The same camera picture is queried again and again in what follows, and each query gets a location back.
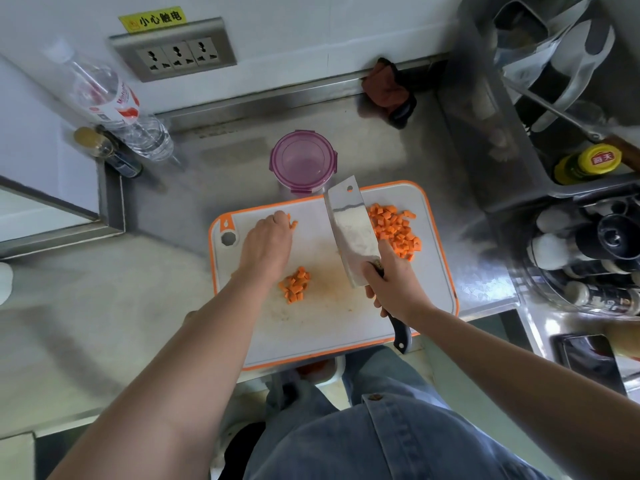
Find pale green cabinet front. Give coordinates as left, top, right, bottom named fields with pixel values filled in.
left=35, top=422, right=93, bottom=480
left=425, top=309, right=566, bottom=480

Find person's left hand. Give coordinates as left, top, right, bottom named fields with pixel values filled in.
left=235, top=210, right=294, bottom=293

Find yellow warning sticker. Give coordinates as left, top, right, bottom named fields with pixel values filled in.
left=118, top=6, right=188, bottom=35

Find purple lidded container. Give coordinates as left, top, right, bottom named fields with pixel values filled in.
left=269, top=129, right=339, bottom=195

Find blue denim shirt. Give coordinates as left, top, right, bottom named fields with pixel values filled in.
left=245, top=392, right=551, bottom=480

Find white and black bag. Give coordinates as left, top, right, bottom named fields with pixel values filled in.
left=492, top=0, right=616, bottom=135

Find black-handled kitchen knife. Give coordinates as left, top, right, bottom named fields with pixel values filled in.
left=323, top=175, right=413, bottom=355

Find metal utensil handle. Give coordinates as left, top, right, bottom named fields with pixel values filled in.
left=502, top=77, right=640, bottom=173

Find blue denim trousers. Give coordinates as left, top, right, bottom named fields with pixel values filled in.
left=245, top=345, right=451, bottom=480

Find white orange-rimmed cutting board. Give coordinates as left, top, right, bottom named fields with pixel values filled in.
left=208, top=180, right=460, bottom=372

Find white waste bin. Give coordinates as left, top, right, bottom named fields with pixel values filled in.
left=295, top=355, right=346, bottom=388

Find group of seasoning bottles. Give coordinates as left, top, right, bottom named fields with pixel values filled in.
left=525, top=197, right=640, bottom=317

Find clear round basin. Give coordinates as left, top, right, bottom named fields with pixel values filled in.
left=512, top=204, right=640, bottom=319

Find person's left forearm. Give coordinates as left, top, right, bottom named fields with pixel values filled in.
left=49, top=274, right=273, bottom=480

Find brown-centred carrot end slice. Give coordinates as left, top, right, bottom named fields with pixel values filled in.
left=277, top=266, right=311, bottom=305

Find person's right hand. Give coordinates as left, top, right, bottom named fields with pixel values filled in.
left=362, top=239, right=436, bottom=325

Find small gold-capped bottle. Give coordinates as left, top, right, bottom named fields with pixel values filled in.
left=73, top=126, right=143, bottom=179

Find dark red cloth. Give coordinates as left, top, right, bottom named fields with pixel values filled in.
left=361, top=57, right=417, bottom=129

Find yellow-capped sauce bottle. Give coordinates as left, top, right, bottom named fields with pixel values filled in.
left=553, top=143, right=623, bottom=186

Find clear plastic water bottle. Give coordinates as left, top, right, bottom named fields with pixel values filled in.
left=43, top=39, right=175, bottom=163

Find grey wall socket panel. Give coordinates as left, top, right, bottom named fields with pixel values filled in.
left=109, top=17, right=238, bottom=83

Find black rectangular device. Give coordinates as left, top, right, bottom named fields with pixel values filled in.
left=551, top=333, right=629, bottom=397

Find person's right forearm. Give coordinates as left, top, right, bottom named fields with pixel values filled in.
left=412, top=303, right=640, bottom=480

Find pile of diced carrot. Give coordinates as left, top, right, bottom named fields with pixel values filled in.
left=367, top=203, right=424, bottom=263

